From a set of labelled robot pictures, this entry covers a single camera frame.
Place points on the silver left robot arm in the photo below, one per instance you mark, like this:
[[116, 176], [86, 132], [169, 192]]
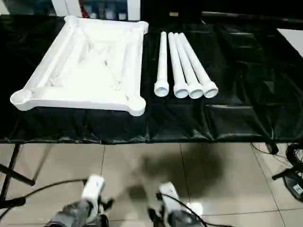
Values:
[[71, 215]]

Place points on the white plastic table top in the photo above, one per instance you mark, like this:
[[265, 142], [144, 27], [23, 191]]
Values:
[[71, 71]]

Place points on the black tripod stand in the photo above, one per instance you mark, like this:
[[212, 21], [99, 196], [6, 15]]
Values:
[[293, 170]]

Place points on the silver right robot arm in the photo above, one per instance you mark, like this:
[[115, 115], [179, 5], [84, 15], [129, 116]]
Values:
[[182, 218]]

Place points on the white plastic table leg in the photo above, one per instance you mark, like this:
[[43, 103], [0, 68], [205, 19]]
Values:
[[176, 63], [188, 71], [163, 59], [198, 63]]

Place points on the white flat board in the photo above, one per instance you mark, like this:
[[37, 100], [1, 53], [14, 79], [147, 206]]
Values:
[[292, 40]]

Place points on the black folding stand frame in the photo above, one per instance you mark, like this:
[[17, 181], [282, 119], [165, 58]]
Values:
[[13, 160]]

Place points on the black power adapter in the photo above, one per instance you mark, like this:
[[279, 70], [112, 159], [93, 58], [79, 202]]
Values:
[[272, 148]]

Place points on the black table mat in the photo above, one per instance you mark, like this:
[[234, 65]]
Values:
[[236, 106]]

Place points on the small tan label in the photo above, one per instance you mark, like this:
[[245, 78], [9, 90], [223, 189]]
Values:
[[173, 14]]

